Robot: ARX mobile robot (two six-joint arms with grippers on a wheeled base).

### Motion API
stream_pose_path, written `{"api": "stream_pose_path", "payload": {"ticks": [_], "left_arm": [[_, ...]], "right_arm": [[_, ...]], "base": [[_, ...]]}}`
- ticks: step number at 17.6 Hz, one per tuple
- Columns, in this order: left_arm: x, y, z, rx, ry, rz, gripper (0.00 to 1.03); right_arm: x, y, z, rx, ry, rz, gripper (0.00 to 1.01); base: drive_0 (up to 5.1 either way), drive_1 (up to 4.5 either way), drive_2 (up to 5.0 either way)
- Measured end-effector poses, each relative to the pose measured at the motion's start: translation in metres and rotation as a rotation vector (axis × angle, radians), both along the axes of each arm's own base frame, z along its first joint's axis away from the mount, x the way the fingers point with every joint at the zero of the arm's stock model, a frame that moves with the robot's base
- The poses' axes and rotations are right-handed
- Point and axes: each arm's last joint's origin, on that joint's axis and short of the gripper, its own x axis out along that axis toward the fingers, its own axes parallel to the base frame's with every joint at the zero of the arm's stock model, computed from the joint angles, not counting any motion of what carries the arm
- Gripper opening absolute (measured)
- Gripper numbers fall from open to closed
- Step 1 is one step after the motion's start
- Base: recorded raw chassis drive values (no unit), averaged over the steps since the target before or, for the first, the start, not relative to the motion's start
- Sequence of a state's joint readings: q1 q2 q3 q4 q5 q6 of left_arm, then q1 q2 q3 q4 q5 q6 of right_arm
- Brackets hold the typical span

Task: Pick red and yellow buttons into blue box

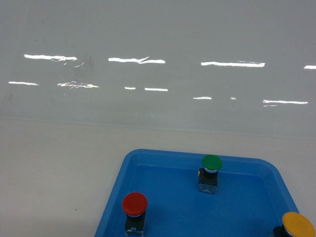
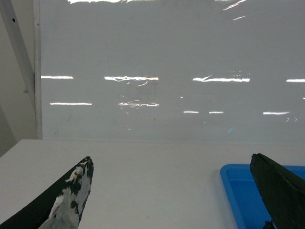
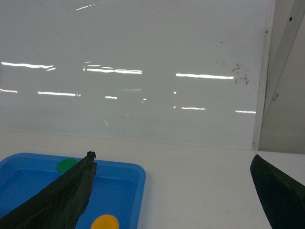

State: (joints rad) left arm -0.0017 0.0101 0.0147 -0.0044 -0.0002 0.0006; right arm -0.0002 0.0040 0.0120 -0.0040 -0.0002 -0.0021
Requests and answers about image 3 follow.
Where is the green mushroom push button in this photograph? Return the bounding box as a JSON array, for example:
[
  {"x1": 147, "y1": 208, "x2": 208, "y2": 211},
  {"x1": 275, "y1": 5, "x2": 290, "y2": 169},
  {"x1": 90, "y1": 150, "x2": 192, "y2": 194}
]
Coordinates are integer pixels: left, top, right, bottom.
[{"x1": 56, "y1": 158, "x2": 78, "y2": 174}]

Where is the shallow blue plastic tray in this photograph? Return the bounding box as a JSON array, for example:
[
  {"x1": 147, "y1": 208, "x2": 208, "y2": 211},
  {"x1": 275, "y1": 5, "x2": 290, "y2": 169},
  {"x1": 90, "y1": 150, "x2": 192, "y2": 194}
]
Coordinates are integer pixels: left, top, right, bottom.
[{"x1": 0, "y1": 153, "x2": 146, "y2": 229}]

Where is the white board frame edge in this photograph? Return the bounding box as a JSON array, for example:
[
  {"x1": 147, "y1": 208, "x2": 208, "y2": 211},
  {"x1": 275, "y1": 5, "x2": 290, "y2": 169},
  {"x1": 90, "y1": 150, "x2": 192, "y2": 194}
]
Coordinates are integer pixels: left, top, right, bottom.
[{"x1": 252, "y1": 0, "x2": 305, "y2": 151}]

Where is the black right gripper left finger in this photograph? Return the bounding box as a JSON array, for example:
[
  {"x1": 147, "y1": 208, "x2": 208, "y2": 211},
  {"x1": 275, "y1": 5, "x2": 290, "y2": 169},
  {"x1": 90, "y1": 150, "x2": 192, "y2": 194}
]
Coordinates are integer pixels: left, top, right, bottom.
[{"x1": 0, "y1": 151, "x2": 97, "y2": 229}]

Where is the yellow mushroom push button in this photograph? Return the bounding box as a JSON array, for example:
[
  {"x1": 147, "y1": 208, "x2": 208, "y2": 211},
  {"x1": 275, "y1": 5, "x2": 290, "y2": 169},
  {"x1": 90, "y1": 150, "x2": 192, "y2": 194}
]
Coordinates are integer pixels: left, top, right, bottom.
[{"x1": 91, "y1": 214, "x2": 119, "y2": 229}]

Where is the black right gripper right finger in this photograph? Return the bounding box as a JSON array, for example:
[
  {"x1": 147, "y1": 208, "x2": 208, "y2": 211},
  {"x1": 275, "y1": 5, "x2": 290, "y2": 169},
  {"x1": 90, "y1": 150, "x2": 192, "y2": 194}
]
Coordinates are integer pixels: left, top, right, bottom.
[{"x1": 250, "y1": 155, "x2": 305, "y2": 229}]

